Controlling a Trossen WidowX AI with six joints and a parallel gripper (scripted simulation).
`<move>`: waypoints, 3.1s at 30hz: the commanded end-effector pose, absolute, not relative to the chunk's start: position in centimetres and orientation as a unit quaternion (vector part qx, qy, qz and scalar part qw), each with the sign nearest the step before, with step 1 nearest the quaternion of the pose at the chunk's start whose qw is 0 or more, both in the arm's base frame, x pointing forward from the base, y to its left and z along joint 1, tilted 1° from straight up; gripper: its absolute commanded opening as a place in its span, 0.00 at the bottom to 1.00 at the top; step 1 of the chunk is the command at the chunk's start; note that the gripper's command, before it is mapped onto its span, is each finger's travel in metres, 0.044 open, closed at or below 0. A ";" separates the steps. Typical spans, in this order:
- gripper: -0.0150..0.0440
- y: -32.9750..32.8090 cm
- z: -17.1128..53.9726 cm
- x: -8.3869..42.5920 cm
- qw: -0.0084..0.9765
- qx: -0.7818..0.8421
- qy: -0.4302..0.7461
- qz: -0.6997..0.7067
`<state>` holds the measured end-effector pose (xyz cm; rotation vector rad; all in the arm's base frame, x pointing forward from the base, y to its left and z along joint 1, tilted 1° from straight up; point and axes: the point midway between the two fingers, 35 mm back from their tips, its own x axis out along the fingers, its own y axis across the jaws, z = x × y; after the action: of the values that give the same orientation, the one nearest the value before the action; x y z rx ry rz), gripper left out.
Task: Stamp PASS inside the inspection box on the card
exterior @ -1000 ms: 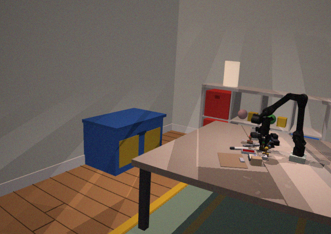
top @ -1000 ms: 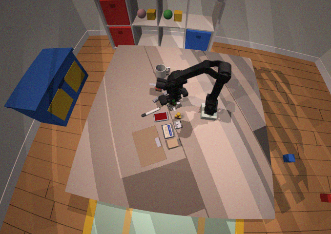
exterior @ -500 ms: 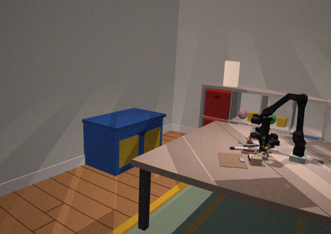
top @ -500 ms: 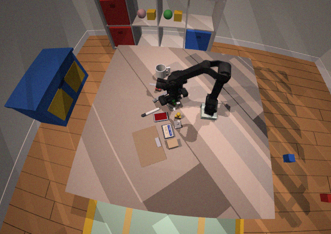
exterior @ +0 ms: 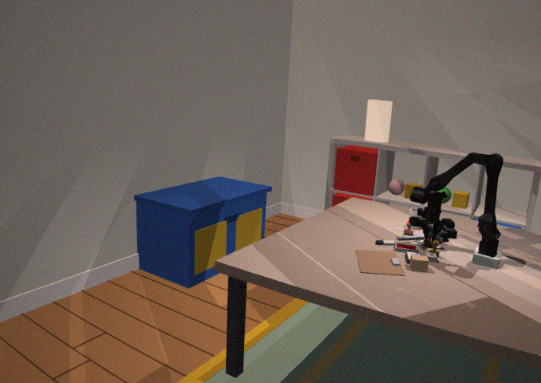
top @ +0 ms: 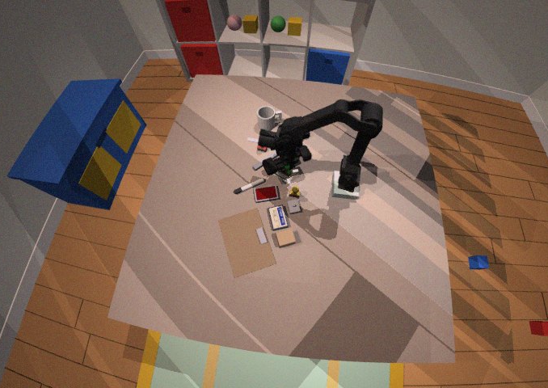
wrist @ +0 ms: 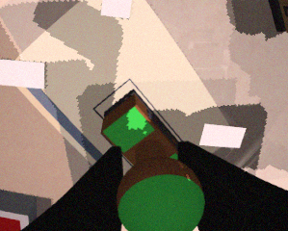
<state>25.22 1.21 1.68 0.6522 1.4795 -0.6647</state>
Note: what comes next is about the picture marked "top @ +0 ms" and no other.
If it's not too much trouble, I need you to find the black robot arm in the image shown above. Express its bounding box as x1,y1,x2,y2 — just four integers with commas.
258,99,383,192

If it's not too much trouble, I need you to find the yellow stamp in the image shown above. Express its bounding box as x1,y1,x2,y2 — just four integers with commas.
289,186,300,198

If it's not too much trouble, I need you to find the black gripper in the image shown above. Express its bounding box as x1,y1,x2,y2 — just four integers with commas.
262,145,312,175

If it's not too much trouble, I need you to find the grey mug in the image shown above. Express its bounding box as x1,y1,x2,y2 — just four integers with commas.
257,106,282,130

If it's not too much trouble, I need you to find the white cylinder with black end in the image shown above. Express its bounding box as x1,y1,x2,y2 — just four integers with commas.
234,178,264,194

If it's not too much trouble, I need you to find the tan flat rectangular board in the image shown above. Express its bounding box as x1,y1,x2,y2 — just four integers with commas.
218,208,276,278

